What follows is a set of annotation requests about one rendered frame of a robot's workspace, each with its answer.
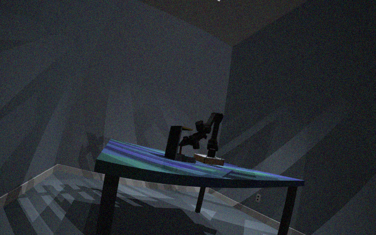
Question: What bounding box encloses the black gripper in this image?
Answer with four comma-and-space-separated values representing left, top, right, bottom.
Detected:
179, 133, 201, 146

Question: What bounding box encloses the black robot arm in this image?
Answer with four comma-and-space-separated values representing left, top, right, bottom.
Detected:
193, 112, 224, 158

